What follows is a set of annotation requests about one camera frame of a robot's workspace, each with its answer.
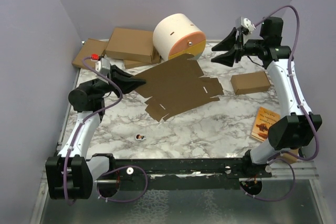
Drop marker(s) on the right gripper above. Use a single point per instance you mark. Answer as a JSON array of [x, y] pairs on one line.
[[227, 44]]

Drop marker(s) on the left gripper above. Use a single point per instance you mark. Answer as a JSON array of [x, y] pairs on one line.
[[123, 80]]

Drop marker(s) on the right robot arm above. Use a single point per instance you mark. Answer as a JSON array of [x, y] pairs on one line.
[[298, 124]]

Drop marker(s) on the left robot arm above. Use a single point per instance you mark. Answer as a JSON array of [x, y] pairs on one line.
[[70, 175]]

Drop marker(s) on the cardboard box under large box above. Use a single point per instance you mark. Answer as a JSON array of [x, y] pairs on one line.
[[128, 64]]

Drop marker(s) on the large folded cardboard box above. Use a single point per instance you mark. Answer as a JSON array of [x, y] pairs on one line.
[[131, 44]]

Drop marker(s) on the small folded cardboard box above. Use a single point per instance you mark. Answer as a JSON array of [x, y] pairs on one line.
[[249, 83]]

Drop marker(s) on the cardboard box under book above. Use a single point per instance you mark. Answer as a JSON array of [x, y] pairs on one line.
[[289, 158]]

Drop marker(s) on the round cream drawer cabinet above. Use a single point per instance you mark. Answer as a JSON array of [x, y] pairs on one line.
[[176, 35]]

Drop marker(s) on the small cartoon sticker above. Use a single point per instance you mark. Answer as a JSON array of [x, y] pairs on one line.
[[140, 137]]

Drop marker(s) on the orange paperback book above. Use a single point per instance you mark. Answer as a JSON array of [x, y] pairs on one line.
[[264, 120]]

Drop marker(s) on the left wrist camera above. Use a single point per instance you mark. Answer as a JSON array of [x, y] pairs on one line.
[[102, 66]]

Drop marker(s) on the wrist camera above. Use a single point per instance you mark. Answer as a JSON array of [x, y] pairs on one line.
[[244, 25], [102, 66]]

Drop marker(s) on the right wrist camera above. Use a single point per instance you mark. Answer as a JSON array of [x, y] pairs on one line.
[[244, 25]]

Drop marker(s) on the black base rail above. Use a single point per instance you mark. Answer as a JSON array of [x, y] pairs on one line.
[[181, 174]]

